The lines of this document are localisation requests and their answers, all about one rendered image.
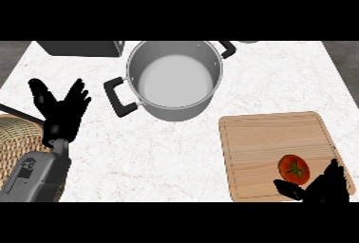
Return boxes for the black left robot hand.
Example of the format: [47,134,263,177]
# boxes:
[26,78,93,144]

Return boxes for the dark grey appliance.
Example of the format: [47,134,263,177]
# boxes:
[37,40,125,58]

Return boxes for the steel pot with black handles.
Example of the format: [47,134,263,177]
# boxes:
[102,40,238,122]

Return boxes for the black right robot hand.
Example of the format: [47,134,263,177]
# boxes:
[272,158,351,203]

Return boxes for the red tomato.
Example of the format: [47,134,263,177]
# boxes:
[278,154,312,186]

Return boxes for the wicker basket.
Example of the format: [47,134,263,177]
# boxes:
[0,113,66,203]

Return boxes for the wooden cutting board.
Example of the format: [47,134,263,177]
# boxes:
[217,110,357,203]

